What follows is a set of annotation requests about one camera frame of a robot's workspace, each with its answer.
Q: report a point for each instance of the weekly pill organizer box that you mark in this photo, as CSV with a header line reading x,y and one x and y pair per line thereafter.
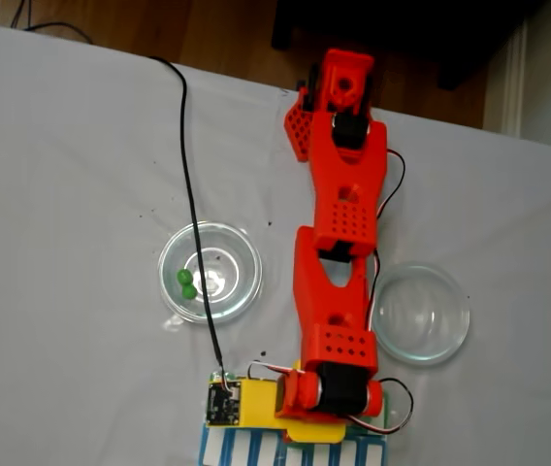
x,y
217,449

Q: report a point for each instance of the clear glass bowl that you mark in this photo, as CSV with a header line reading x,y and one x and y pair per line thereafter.
x,y
236,301
421,349

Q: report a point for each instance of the green round candy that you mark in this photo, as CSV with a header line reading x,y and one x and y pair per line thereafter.
x,y
183,276
188,291

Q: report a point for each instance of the dark wooden furniture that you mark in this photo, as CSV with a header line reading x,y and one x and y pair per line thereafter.
x,y
401,29

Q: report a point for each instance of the black camera circuit board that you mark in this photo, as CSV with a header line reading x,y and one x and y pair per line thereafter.
x,y
222,402

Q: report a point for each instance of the red perforated mount plate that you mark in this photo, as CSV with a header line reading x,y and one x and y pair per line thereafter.
x,y
300,133

